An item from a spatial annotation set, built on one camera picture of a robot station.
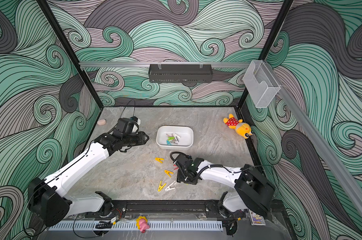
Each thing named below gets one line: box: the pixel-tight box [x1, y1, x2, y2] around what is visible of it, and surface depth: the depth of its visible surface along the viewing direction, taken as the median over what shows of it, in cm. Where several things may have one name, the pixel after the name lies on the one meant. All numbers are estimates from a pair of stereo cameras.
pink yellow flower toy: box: [136, 216, 150, 234], surface depth 69 cm
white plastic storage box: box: [156, 125, 194, 151], surface depth 102 cm
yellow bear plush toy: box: [223, 113, 253, 139], surface depth 102 cm
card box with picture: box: [248, 209, 266, 226], surface depth 70 cm
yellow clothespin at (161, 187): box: [158, 180, 167, 192], surface depth 81 cm
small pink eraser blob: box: [97, 119, 107, 126], surface depth 111 cm
